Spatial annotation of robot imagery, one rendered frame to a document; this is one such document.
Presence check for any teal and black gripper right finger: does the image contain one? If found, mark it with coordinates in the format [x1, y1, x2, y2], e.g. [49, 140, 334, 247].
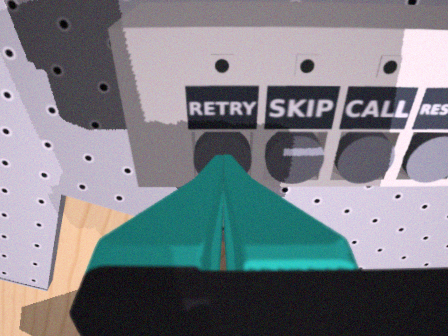
[223, 154, 359, 271]

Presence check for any white button panel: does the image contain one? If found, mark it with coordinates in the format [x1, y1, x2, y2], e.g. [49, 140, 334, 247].
[108, 2, 448, 187]

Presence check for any grey flat base plate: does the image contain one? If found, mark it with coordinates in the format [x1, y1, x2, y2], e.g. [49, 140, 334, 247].
[0, 0, 448, 292]

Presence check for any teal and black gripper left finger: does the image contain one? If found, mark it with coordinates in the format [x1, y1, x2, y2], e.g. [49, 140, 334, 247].
[84, 155, 223, 274]

